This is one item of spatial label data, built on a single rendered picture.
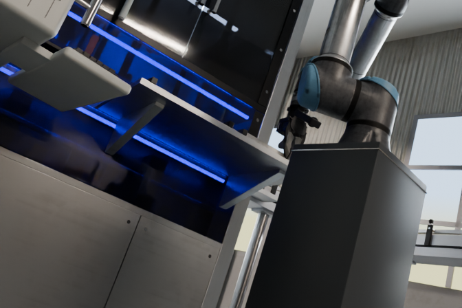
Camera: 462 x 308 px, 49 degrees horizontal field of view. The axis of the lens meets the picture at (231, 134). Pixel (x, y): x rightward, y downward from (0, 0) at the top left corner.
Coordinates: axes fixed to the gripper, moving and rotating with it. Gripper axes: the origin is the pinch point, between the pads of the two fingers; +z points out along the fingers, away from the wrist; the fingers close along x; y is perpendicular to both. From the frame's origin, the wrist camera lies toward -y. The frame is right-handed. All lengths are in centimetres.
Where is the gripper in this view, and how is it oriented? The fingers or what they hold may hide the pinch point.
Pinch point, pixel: (289, 155)
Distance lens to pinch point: 177.5
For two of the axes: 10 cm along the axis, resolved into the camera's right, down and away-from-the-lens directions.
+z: -3.1, 8.9, -3.5
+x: -7.9, -4.4, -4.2
